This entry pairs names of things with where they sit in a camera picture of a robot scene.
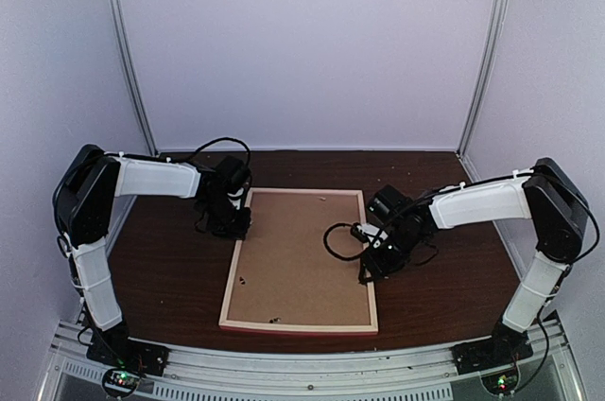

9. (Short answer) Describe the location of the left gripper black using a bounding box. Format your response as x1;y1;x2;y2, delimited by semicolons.
200;195;252;240

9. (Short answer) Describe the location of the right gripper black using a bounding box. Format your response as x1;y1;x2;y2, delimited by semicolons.
358;226;424;285

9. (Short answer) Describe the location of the brown backing board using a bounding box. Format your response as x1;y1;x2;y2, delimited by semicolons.
225;192;373;326

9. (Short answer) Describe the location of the pink wooden picture frame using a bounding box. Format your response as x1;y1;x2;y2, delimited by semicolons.
217;187;381;336

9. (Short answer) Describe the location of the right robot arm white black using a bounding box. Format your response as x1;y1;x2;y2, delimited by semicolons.
351;158;596;365

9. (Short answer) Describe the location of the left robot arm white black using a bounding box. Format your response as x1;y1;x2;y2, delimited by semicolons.
52;144;251;367

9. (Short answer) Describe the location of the right circuit board with leds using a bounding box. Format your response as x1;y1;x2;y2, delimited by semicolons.
481;369;520;396

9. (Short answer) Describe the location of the circuit board with leds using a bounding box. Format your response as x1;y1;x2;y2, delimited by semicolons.
481;369;520;396
101;368;142;397

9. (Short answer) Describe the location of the left circuit board with leds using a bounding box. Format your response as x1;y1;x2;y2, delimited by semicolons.
101;368;142;397

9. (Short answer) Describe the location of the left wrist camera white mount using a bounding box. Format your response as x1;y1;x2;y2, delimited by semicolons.
228;186;249;210

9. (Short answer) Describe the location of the left black cable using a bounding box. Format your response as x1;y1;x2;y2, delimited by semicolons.
183;136;252;170

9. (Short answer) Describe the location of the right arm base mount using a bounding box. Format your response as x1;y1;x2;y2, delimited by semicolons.
451;323;533;375

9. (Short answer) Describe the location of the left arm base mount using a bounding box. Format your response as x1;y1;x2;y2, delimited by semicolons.
86;322;169;376

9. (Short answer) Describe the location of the right aluminium corner post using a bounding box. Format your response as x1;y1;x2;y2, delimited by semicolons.
457;0;509;159

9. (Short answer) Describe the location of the aluminium corner post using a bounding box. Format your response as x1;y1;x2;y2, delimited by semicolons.
457;0;509;159
108;0;159;155

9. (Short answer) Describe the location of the left aluminium corner post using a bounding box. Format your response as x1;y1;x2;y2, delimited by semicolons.
108;0;159;155

